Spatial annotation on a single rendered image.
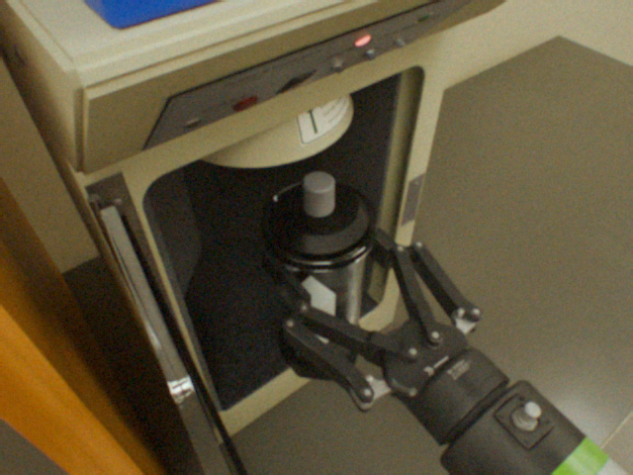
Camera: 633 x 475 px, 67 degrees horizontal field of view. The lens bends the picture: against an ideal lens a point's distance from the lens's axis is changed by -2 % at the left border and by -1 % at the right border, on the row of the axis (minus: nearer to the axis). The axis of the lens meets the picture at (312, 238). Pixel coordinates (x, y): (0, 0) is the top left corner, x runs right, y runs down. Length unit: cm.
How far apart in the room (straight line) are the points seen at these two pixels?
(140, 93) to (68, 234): 74
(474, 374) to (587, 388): 41
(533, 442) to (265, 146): 28
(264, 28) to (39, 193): 70
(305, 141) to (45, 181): 51
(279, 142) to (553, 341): 55
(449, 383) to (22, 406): 27
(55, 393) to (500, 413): 27
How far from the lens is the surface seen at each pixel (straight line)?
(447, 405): 39
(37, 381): 26
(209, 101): 22
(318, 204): 42
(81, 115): 18
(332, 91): 37
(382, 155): 52
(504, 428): 37
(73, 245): 92
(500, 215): 95
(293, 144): 40
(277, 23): 17
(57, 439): 31
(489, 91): 129
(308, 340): 41
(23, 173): 81
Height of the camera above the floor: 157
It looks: 48 degrees down
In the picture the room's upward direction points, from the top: straight up
